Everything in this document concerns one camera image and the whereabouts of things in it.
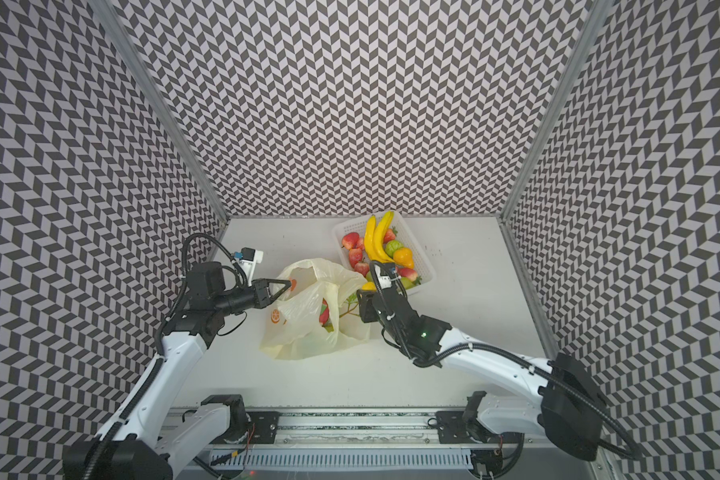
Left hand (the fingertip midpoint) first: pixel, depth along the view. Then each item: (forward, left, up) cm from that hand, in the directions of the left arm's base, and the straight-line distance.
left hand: (289, 286), depth 75 cm
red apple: (+27, -14, -14) cm, 34 cm away
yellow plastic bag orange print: (-9, -9, +3) cm, 13 cm away
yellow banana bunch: (+26, -21, -13) cm, 36 cm away
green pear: (-10, -11, -3) cm, 15 cm away
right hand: (-2, -19, -5) cm, 20 cm away
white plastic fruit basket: (+29, -26, -15) cm, 42 cm away
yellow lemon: (-1, -21, +1) cm, 21 cm away
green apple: (+25, -28, -15) cm, 40 cm away
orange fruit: (+19, -31, -13) cm, 39 cm away
